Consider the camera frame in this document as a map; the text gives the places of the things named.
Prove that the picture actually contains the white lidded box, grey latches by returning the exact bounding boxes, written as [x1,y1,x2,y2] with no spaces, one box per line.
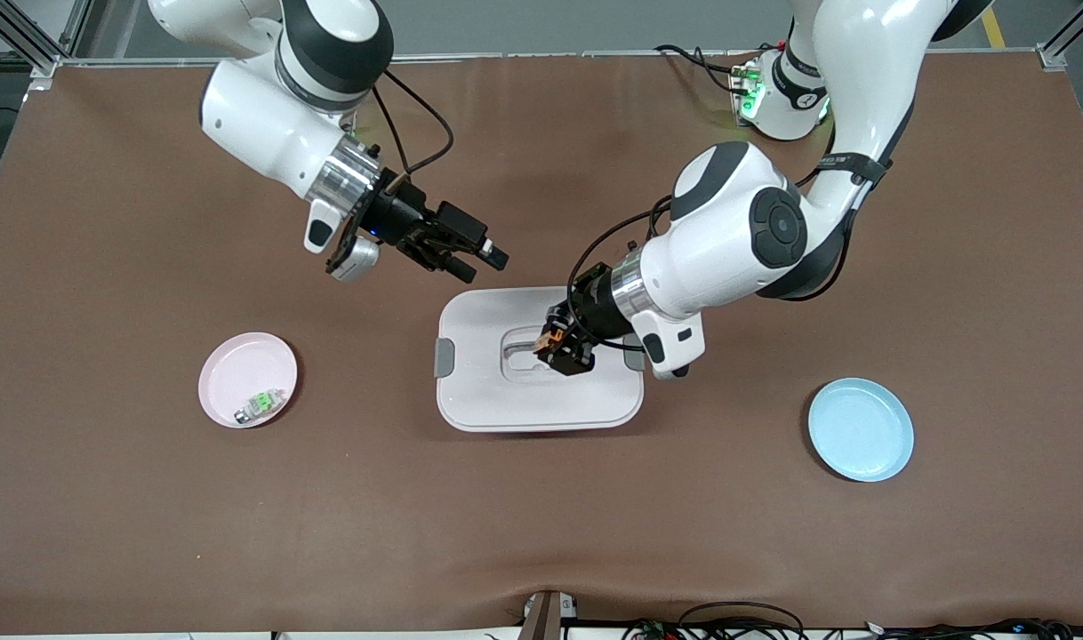
[434,285,646,433]

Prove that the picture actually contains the brown table mat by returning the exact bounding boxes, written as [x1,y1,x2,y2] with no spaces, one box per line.
[0,53,1083,636]

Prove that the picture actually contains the pink round plate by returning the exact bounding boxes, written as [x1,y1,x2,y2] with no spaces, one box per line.
[197,332,299,430]

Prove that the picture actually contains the light blue round plate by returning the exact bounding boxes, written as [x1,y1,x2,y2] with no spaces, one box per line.
[807,378,914,484]

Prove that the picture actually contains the metal table edge rail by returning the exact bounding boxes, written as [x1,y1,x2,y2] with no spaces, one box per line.
[0,50,1067,68]

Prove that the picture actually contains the green switch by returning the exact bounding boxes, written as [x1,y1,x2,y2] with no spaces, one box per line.
[233,388,286,425]

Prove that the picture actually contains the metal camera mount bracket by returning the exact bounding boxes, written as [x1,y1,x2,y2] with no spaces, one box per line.
[519,589,579,640]

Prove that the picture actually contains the black left arm base cable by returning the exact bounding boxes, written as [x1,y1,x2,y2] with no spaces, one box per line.
[654,42,758,95]

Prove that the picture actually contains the black looped cable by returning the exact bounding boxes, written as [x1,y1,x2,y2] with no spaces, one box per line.
[678,601,806,640]

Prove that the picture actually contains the aluminium frame post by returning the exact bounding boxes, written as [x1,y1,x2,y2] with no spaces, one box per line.
[0,0,94,77]
[1038,0,1083,72]

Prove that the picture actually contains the black cable bundle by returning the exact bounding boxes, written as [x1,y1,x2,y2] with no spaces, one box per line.
[862,617,1083,640]

